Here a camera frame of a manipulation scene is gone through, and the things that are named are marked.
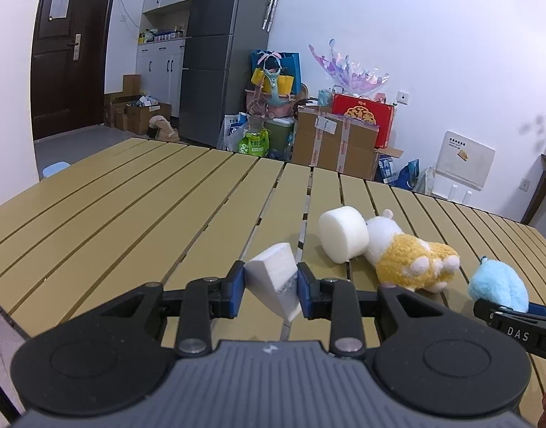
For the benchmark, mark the white kitchen cabinet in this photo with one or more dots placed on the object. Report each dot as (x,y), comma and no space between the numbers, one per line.
(157,67)

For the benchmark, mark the large taped cardboard box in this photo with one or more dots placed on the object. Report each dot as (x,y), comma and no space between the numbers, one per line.
(331,142)

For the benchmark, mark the yellow paper bag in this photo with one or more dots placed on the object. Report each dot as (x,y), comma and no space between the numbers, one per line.
(284,84)

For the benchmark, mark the dark brown door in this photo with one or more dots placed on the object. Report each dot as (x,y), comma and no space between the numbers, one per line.
(68,76)

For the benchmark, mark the white foam wedge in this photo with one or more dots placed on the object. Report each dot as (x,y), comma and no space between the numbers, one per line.
(273,272)

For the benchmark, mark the olive folding camping table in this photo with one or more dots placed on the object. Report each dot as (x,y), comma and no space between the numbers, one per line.
(143,209)

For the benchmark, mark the green snack bag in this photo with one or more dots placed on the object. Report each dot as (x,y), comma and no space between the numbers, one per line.
(254,143)

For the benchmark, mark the white foam cylinder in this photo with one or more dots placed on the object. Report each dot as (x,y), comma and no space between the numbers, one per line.
(342,234)

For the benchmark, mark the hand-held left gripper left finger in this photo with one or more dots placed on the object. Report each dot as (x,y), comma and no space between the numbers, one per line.
(238,290)

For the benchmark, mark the green storage box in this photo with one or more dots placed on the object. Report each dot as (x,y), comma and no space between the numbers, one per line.
(277,136)

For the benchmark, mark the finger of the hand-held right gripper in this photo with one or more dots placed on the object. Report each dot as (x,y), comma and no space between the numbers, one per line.
(483,310)
(545,310)

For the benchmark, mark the blue plastic stool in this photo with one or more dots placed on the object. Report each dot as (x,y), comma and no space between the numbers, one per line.
(55,169)

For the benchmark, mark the dark wooden side table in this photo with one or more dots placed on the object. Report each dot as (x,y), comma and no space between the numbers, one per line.
(543,174)

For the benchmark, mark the grey refrigerator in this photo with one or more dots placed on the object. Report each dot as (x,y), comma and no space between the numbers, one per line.
(210,98)

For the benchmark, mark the white paper notice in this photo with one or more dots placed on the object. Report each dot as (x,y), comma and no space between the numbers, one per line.
(59,6)

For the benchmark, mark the white wall socket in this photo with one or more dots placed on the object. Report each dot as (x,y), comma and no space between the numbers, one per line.
(525,184)
(404,97)

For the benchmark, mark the beige fuzzy boots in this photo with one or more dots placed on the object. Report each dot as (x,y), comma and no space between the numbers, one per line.
(163,128)

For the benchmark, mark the blue gift bag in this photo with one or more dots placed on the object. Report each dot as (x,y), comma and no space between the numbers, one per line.
(291,64)

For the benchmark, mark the iridescent flower bouquet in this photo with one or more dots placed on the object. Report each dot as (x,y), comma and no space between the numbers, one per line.
(349,71)

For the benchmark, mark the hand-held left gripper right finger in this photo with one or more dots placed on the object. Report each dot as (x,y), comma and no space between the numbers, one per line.
(305,292)

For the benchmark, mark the red gift box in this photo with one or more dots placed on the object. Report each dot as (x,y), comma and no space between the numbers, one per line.
(366,116)

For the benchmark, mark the yellow white plush toy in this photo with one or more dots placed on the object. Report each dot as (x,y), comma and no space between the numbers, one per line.
(407,258)

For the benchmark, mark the white printed plastic bag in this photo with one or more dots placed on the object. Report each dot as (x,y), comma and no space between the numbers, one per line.
(235,133)

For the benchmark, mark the open cardboard box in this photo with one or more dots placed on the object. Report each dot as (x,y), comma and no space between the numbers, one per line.
(143,120)

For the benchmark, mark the small cardboard box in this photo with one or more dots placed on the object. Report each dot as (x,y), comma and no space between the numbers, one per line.
(131,84)

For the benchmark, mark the blue plastic bag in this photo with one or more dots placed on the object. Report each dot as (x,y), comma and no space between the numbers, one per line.
(407,176)

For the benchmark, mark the row of small bottles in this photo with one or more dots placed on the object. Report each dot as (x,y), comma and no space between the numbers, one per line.
(161,35)

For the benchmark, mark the white flat panel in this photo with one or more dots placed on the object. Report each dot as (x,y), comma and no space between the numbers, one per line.
(465,160)

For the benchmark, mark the blue printed carton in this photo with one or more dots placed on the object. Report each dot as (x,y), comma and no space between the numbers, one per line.
(384,168)

